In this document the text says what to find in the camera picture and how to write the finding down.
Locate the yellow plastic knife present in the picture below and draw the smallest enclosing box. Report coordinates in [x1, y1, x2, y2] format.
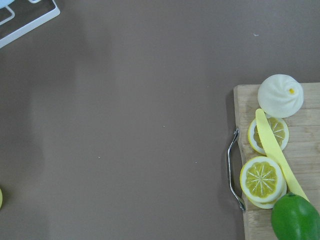
[255, 108, 310, 202]

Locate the top stacked lemon slice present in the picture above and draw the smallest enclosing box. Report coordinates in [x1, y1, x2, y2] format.
[239, 156, 285, 204]

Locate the stacked lemon slice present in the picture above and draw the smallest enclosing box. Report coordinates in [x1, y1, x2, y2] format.
[239, 156, 285, 204]
[247, 185, 287, 209]

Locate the upper lemon slice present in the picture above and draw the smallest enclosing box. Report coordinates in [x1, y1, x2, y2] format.
[247, 114, 290, 155]

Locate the white steamed bun toy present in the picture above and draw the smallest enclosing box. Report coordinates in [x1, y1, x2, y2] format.
[257, 74, 304, 118]

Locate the bottom stacked lemon slice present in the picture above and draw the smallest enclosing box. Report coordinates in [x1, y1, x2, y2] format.
[247, 185, 287, 209]

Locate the green lime toy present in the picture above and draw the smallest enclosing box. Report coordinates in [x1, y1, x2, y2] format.
[271, 193, 320, 240]

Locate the yellow plastic cup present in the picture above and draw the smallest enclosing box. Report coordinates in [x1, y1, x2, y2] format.
[0, 189, 3, 208]

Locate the light blue cup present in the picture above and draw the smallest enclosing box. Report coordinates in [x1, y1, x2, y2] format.
[0, 0, 14, 9]

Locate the metal cutting board handle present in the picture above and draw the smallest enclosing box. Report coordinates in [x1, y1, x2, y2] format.
[226, 127, 246, 213]

